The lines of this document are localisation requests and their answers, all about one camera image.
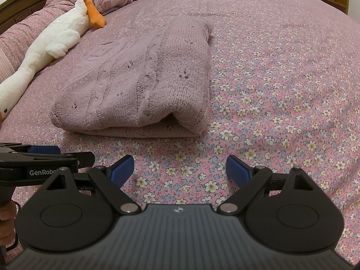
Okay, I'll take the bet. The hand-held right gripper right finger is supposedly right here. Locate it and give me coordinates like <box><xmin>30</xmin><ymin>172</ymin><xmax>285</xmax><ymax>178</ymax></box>
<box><xmin>218</xmin><ymin>155</ymin><xmax>324</xmax><ymax>214</ymax></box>

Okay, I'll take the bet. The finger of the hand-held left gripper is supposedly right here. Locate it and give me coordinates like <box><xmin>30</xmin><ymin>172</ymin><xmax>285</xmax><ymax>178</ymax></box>
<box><xmin>0</xmin><ymin>143</ymin><xmax>61</xmax><ymax>155</ymax></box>
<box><xmin>42</xmin><ymin>152</ymin><xmax>95</xmax><ymax>167</ymax></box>

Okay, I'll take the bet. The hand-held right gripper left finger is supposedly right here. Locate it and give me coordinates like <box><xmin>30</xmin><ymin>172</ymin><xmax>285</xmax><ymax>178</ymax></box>
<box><xmin>35</xmin><ymin>155</ymin><xmax>140</xmax><ymax>214</ymax></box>

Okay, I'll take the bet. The pink knit cardigan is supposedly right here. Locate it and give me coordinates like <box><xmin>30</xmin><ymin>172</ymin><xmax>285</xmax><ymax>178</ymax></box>
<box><xmin>50</xmin><ymin>16</ymin><xmax>214</xmax><ymax>139</ymax></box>

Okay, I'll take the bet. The person's left hand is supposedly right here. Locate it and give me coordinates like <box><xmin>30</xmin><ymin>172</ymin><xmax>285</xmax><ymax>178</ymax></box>
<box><xmin>0</xmin><ymin>202</ymin><xmax>18</xmax><ymax>248</ymax></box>

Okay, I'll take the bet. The pink floral bed sheet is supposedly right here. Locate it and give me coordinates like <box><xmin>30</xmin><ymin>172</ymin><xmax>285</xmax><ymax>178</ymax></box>
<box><xmin>0</xmin><ymin>0</ymin><xmax>360</xmax><ymax>265</ymax></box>

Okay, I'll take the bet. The white goose plush toy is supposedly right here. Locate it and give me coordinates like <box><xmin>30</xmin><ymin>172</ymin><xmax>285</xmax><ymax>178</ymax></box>
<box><xmin>0</xmin><ymin>0</ymin><xmax>107</xmax><ymax>121</ymax></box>

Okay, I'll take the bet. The pink quilt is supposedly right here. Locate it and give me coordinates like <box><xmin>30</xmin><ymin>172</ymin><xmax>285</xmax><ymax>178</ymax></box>
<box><xmin>0</xmin><ymin>0</ymin><xmax>133</xmax><ymax>86</ymax></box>

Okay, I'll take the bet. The dark wooden headboard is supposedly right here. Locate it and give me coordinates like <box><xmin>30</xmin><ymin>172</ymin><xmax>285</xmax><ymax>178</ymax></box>
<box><xmin>0</xmin><ymin>0</ymin><xmax>89</xmax><ymax>34</ymax></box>

